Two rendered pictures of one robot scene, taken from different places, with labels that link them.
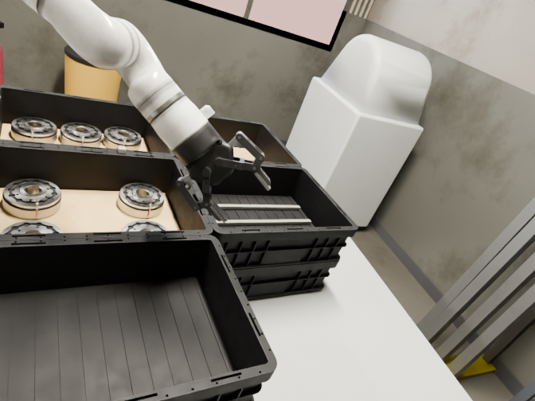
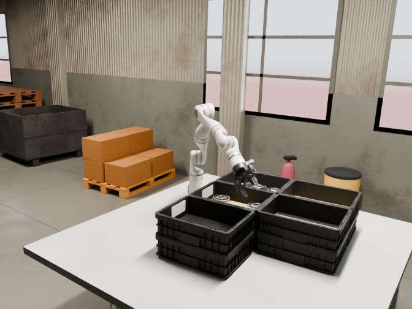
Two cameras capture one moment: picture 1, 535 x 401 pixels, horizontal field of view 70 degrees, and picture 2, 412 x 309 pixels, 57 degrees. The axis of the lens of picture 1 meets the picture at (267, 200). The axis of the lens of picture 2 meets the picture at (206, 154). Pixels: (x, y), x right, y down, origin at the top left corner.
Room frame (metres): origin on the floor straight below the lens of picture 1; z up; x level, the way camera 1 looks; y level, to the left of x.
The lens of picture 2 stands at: (-0.31, -1.44, 1.67)
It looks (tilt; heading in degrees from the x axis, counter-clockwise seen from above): 15 degrees down; 67
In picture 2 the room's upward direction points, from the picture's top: 2 degrees clockwise
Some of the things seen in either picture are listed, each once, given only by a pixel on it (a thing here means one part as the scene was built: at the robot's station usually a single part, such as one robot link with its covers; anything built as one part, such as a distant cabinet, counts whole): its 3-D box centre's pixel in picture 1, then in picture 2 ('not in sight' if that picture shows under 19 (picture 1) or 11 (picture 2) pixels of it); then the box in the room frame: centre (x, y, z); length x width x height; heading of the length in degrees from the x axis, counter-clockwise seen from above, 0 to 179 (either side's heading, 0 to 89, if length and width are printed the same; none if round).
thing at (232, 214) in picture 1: (261, 212); (303, 221); (0.85, 0.00, 0.87); 0.40 x 0.30 x 0.11; 127
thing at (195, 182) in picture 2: not in sight; (195, 186); (0.59, 0.83, 0.81); 0.09 x 0.09 x 0.17; 37
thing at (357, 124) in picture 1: (349, 132); not in sight; (2.66, -0.36, 0.63); 0.67 x 0.54 x 1.26; 32
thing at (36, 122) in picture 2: not in sight; (43, 133); (-0.37, 5.01, 0.38); 1.09 x 0.90 x 0.75; 32
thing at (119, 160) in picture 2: not in sight; (130, 159); (0.67, 3.35, 0.32); 1.08 x 0.77 x 0.64; 32
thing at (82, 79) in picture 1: (91, 95); (339, 198); (2.38, 1.39, 0.28); 0.36 x 0.36 x 0.57
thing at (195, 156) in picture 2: not in sight; (196, 163); (0.59, 0.83, 0.96); 0.09 x 0.09 x 0.17; 74
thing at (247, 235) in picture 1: (267, 196); (305, 212); (0.85, 0.00, 0.92); 0.40 x 0.30 x 0.02; 127
